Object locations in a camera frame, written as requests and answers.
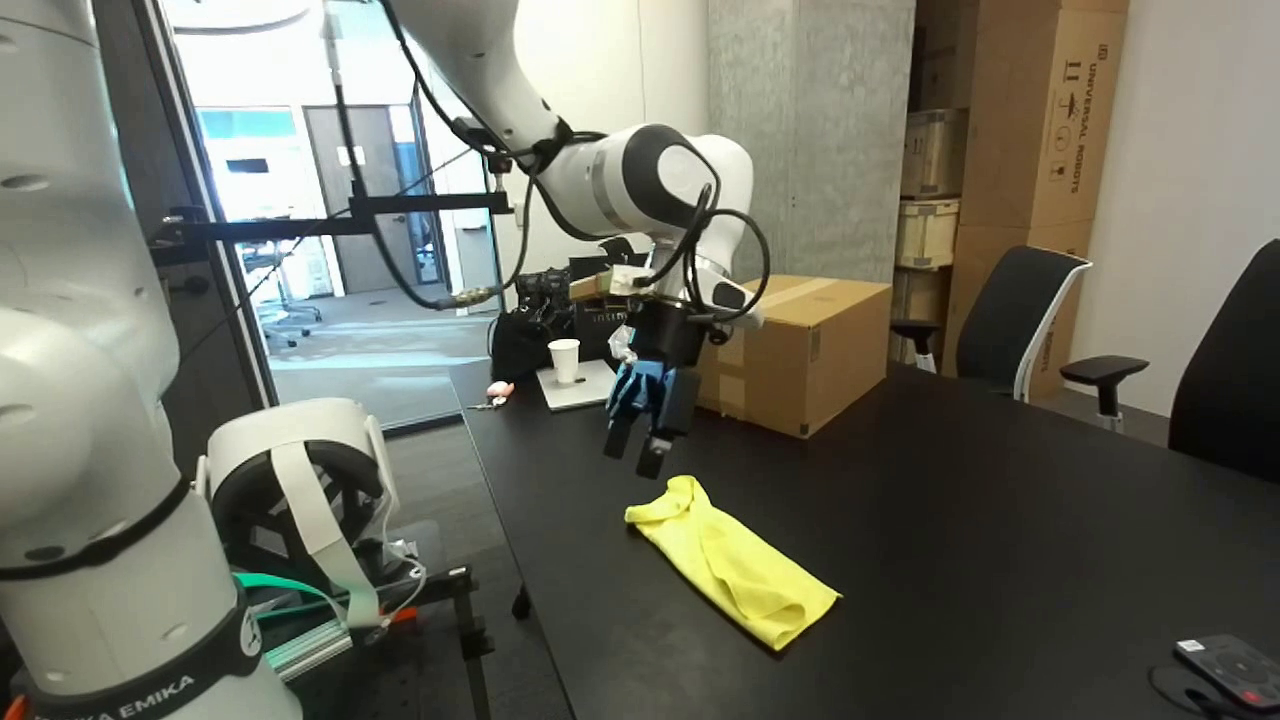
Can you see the black bag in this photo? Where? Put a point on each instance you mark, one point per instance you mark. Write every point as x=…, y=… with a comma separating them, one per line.
x=526, y=332

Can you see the white paper cup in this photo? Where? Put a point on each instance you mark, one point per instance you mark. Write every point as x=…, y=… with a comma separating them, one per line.
x=566, y=363

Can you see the white storage box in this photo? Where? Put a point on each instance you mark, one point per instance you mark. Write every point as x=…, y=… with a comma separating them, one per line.
x=929, y=234

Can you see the grey storage box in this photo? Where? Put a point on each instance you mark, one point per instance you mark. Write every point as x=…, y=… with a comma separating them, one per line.
x=929, y=149

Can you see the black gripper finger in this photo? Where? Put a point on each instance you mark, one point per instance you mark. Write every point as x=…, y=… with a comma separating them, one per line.
x=635, y=390
x=672, y=413

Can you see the white flat tray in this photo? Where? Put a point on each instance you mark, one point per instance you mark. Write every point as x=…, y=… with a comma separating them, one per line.
x=585, y=394

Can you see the small white pink object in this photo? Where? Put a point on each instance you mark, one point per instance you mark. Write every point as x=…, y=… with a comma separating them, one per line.
x=503, y=394

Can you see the white VR headset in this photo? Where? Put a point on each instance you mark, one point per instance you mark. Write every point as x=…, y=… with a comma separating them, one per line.
x=301, y=432

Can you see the black camera stand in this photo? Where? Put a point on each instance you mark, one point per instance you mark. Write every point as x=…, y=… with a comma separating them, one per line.
x=335, y=220

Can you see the black office chair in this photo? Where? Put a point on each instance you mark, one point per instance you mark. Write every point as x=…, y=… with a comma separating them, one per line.
x=1023, y=313
x=1232, y=375

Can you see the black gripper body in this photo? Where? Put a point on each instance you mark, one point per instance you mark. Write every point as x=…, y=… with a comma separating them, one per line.
x=680, y=332

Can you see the yellow towel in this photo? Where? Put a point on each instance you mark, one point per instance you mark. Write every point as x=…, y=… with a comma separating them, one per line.
x=733, y=567

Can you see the tall brown cardboard box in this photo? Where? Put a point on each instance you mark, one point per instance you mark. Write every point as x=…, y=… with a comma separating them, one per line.
x=1055, y=132

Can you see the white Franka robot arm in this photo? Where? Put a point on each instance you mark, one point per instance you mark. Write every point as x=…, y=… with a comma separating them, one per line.
x=607, y=180

